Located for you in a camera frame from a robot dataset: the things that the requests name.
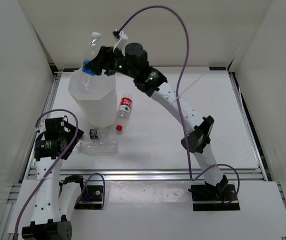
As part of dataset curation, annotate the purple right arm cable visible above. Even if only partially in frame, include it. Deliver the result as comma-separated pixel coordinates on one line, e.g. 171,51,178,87
112,5,241,206

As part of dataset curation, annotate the black label black cap bottle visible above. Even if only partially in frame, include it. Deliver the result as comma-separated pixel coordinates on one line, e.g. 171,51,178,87
82,128,108,140

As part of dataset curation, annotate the clear bottle white cap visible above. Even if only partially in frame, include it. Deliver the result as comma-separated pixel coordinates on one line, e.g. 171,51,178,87
78,140,118,155

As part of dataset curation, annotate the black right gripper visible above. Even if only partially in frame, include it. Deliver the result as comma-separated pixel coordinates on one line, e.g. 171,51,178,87
85,45,139,79

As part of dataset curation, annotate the aluminium frame rail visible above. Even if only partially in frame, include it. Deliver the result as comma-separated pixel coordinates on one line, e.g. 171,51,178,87
20,167,268,181

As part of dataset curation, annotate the blue label clear bottle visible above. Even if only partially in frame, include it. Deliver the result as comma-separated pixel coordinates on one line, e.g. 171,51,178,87
79,31,101,94

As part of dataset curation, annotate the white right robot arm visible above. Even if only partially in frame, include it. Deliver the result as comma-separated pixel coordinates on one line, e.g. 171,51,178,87
83,43,228,200

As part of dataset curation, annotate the white octagonal plastic bin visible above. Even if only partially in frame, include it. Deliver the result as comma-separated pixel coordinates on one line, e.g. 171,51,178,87
68,68,117,128

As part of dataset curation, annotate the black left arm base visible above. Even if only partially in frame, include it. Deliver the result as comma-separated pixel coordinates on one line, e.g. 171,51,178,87
74,185,105,210

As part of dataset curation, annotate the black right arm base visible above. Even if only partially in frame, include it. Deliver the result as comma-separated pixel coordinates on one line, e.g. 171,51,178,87
188,184,241,212

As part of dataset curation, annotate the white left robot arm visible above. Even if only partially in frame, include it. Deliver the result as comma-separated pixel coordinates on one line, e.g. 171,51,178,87
21,117,88,240

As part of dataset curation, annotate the red label red cap bottle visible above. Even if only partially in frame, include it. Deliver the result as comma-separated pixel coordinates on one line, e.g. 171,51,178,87
115,93,132,132

